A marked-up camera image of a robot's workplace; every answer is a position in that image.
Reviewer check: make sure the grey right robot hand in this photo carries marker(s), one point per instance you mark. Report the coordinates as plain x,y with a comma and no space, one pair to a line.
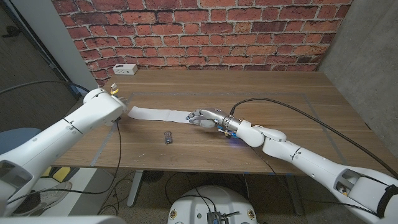
211,116

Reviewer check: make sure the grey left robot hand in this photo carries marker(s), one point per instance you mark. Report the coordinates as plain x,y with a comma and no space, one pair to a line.
123,102

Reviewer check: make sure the white receipt paper strip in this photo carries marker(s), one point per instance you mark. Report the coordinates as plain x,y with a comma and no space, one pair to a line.
149,113

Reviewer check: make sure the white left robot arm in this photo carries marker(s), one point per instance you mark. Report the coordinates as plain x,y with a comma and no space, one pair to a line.
62,133

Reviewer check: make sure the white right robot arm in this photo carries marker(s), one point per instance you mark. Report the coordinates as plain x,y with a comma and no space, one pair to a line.
311,161

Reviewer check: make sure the small dark metal clip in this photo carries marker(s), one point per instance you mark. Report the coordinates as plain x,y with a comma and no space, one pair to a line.
168,137

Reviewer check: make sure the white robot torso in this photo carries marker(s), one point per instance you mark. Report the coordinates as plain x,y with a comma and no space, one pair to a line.
211,199

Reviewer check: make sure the red brick print backdrop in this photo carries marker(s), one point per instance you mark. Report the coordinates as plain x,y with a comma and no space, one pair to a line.
217,31

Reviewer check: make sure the grey table leg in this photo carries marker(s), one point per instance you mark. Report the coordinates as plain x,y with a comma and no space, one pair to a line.
295,196
135,188

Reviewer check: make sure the grey electronics box on torso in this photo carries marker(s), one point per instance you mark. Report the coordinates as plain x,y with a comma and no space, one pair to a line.
216,217

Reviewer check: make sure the blue chair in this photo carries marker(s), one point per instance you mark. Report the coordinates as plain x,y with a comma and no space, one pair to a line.
18,137

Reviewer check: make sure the person in dark trousers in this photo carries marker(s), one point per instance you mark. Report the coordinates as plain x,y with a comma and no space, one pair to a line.
46,196

